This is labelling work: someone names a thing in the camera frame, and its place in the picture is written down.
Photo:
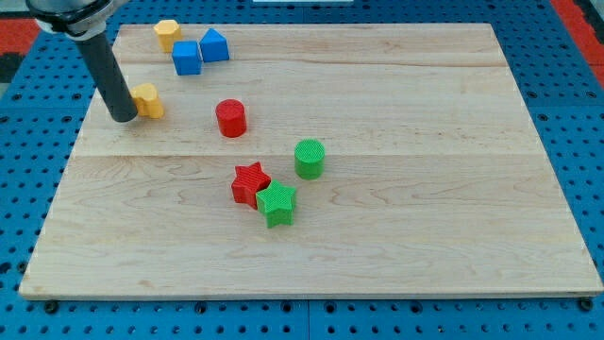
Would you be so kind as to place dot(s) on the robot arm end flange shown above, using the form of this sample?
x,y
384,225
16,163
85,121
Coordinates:
x,y
77,19

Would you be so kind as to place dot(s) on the green star block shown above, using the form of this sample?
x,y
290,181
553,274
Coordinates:
x,y
277,203

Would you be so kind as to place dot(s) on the red star block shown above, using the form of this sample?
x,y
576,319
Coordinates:
x,y
248,181

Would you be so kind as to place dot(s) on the green cylinder block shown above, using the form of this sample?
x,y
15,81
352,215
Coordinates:
x,y
309,155

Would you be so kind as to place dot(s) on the wooden board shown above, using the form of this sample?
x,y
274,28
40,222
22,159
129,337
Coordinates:
x,y
435,185

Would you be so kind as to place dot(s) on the red cylinder block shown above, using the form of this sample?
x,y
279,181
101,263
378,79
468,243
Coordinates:
x,y
230,114

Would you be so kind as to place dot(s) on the blue triangle block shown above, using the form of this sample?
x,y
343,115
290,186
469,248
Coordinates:
x,y
214,46

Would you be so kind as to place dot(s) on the blue cube block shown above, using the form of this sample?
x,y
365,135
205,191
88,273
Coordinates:
x,y
186,57

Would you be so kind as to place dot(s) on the yellow heart block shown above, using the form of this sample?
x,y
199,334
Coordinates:
x,y
147,101

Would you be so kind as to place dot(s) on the yellow hexagon block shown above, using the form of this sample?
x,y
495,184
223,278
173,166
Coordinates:
x,y
168,32

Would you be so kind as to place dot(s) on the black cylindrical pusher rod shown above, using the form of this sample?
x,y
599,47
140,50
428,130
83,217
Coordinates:
x,y
108,78

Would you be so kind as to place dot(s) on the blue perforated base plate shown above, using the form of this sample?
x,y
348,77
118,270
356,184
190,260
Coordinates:
x,y
556,58

